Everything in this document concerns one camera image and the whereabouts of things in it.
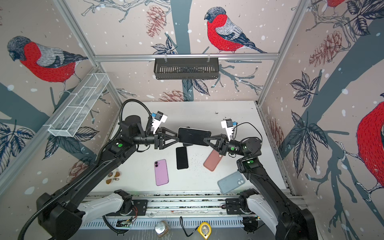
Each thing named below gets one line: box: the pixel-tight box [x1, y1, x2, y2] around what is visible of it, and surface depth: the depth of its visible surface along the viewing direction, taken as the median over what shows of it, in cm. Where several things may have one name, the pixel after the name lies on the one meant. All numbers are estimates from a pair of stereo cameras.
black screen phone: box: [176, 146, 189, 170], surface depth 92 cm
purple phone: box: [154, 159, 169, 186], surface depth 88 cm
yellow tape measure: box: [197, 222, 212, 240], surface depth 67 cm
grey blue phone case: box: [217, 171, 246, 194], surface depth 84 cm
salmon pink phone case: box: [203, 149, 223, 172], surface depth 92 cm
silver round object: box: [154, 220, 169, 238], surface depth 60 cm
